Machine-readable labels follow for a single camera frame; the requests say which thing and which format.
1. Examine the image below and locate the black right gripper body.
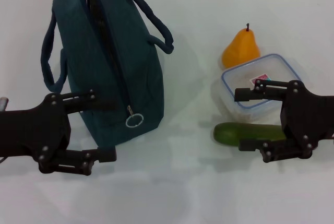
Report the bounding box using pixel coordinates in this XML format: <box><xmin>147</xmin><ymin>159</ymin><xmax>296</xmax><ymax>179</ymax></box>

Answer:
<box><xmin>280</xmin><ymin>80</ymin><xmax>334</xmax><ymax>158</ymax></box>

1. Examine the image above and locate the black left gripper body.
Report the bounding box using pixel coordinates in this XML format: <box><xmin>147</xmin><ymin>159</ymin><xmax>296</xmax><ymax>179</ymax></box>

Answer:
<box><xmin>0</xmin><ymin>93</ymin><xmax>71</xmax><ymax>162</ymax></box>

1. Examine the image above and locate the clear plastic container blue rim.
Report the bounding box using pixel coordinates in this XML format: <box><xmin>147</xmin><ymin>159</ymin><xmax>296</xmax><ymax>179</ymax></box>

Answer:
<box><xmin>221</xmin><ymin>53</ymin><xmax>303</xmax><ymax>123</ymax></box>

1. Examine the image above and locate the green cucumber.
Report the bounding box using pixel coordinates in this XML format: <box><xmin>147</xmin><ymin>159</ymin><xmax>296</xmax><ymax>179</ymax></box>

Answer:
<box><xmin>213</xmin><ymin>122</ymin><xmax>288</xmax><ymax>147</ymax></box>

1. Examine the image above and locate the dark teal fabric lunch bag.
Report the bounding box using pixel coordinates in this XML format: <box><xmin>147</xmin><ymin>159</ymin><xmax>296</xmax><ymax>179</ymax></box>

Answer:
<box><xmin>40</xmin><ymin>0</ymin><xmax>175</xmax><ymax>147</ymax></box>

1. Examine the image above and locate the orange yellow pear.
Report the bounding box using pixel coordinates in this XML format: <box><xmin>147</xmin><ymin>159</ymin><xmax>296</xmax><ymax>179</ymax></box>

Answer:
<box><xmin>221</xmin><ymin>22</ymin><xmax>261</xmax><ymax>69</ymax></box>

